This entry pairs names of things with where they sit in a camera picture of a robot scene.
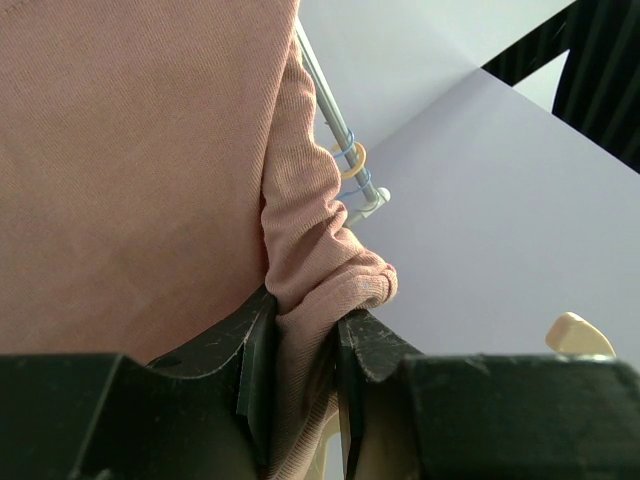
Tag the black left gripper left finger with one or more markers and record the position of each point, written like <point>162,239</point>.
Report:
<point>201,411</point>

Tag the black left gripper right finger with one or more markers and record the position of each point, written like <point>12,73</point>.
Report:
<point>406,415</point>

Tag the pink t shirt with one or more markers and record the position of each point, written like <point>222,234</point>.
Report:
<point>158,166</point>

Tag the beige hanger with green shirt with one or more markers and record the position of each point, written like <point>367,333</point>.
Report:
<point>356,157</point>

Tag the white metal clothes rack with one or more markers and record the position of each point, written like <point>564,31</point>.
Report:
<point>375,196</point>

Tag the blue wire hanger right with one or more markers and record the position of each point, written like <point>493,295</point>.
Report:
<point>365,185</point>

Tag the blue wire hanger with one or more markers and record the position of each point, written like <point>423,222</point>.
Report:
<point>365,185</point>
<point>345,147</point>

